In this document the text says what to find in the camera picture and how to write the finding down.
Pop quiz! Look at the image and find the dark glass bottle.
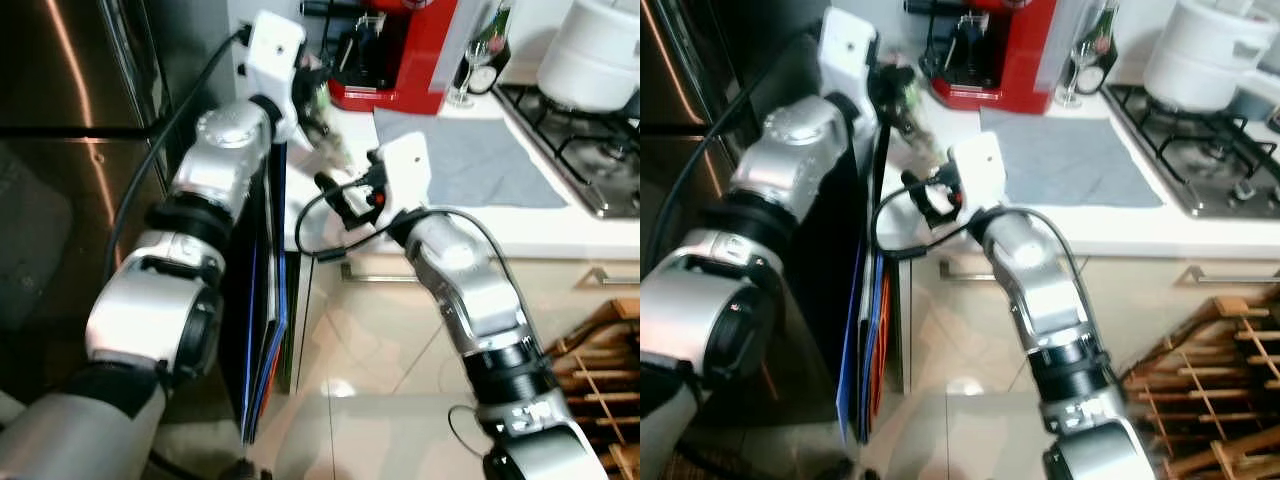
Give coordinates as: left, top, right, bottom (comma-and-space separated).
1072, 0, 1123, 96
462, 0, 517, 96

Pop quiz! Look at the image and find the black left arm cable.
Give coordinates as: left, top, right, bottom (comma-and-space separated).
645, 30, 831, 271
103, 28, 251, 283

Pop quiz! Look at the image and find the grey dish mat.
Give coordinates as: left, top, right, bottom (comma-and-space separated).
371, 104, 570, 211
977, 104, 1167, 211

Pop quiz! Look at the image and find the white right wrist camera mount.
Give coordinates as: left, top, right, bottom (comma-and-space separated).
370, 131, 434, 217
944, 130, 1009, 217

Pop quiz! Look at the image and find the red coffee machine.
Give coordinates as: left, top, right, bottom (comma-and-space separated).
298, 0, 463, 115
903, 0, 1063, 113

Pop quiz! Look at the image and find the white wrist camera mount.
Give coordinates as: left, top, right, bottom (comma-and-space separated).
820, 6, 883, 136
370, 131, 434, 217
243, 10, 307, 143
944, 130, 1009, 217

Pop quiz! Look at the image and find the large stainless steel fridge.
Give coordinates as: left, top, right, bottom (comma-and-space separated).
640, 0, 851, 451
0, 0, 246, 401

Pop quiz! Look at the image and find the blue flat board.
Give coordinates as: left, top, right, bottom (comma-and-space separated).
836, 250, 889, 446
243, 145, 292, 446

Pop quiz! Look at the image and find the clear wine glass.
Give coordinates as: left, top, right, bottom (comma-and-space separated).
1054, 28, 1101, 109
447, 28, 498, 109

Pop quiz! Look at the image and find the wooden slatted rack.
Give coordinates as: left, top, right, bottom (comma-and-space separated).
545, 296, 641, 480
1118, 293, 1280, 480

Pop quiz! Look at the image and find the orange flat board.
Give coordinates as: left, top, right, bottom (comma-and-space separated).
868, 285, 894, 416

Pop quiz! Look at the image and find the white cooking pot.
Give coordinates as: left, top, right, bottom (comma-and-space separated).
1142, 0, 1280, 114
536, 0, 641, 114

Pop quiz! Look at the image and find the black flat board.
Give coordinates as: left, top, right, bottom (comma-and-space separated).
222, 140, 293, 447

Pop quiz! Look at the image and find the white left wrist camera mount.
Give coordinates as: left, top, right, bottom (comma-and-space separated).
820, 6, 883, 136
243, 10, 307, 143

